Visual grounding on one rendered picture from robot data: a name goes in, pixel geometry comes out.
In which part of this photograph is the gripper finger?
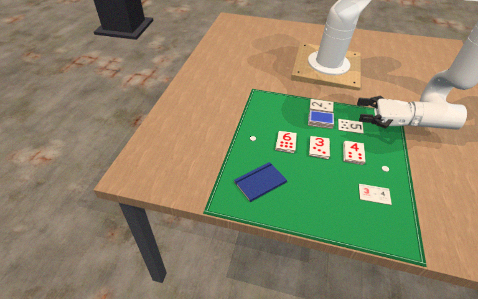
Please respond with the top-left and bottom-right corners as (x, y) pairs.
(357, 96), (383, 109)
(359, 114), (393, 128)

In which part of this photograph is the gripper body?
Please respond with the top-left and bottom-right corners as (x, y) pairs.
(374, 99), (413, 126)

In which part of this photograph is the blue notebook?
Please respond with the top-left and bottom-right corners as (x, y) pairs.
(234, 162), (287, 202)

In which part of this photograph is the green card cloth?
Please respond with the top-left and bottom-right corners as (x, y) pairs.
(209, 91), (421, 261)

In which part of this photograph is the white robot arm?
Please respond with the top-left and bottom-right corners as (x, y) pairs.
(308, 0), (478, 130)

